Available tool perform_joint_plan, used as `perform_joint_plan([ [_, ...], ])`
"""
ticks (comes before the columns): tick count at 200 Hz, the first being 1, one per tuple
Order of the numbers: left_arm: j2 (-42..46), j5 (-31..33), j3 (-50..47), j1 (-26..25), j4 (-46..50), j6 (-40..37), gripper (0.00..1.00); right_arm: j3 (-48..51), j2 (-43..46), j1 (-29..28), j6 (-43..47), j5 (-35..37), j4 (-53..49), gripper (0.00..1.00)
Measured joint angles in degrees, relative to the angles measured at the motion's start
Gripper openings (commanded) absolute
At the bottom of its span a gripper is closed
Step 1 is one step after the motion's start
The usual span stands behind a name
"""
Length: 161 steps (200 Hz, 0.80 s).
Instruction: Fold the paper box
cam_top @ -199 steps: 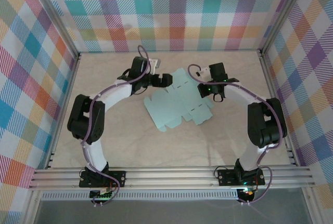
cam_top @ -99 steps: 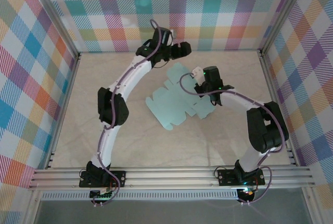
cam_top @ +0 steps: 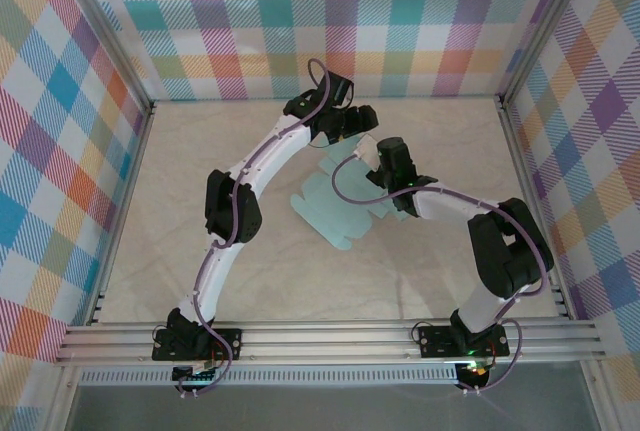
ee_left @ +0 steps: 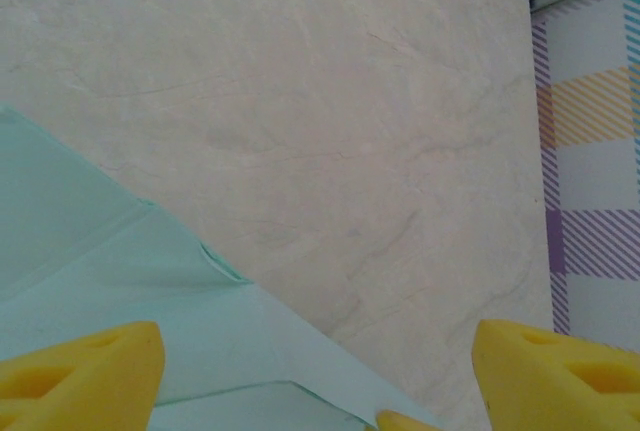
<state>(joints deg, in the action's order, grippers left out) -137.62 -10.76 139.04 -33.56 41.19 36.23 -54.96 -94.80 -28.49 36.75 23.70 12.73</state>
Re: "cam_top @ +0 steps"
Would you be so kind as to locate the aluminium side rail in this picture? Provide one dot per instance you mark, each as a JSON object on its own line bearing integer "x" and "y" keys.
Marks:
{"x": 132, "y": 176}
{"x": 525, "y": 176}

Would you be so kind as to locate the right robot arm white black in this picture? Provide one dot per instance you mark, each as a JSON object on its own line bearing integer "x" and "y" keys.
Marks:
{"x": 505, "y": 261}

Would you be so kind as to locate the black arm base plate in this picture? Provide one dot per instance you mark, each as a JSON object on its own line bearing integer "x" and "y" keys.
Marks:
{"x": 160, "y": 351}
{"x": 435, "y": 343}

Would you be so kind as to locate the aluminium frame leg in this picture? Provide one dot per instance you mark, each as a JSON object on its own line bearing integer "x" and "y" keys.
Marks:
{"x": 62, "y": 401}
{"x": 597, "y": 401}

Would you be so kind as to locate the small controller circuit board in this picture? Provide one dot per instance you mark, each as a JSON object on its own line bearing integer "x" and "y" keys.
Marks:
{"x": 190, "y": 375}
{"x": 477, "y": 371}

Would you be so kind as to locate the aluminium upright post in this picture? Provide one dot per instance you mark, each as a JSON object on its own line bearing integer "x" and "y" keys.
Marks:
{"x": 105, "y": 26}
{"x": 542, "y": 26}

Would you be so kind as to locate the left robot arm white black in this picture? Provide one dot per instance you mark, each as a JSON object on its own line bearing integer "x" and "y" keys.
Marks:
{"x": 277, "y": 156}

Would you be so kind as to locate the long aluminium base rail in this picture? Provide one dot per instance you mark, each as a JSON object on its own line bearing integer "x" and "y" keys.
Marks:
{"x": 325, "y": 343}

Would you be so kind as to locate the light teal cloth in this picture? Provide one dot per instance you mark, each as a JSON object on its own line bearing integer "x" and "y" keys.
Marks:
{"x": 320, "y": 211}

